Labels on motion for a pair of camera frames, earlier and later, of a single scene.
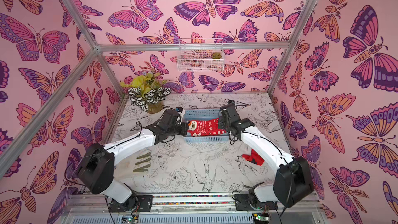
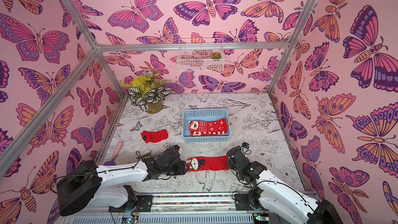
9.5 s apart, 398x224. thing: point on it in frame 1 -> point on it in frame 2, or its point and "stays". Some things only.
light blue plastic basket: [204, 126] stays
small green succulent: [216, 55] stays
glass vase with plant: [147, 92] stays
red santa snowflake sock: [201, 127] stays
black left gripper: [185, 126] -> [182, 168]
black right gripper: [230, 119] -> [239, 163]
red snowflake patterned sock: [254, 157] -> [208, 163]
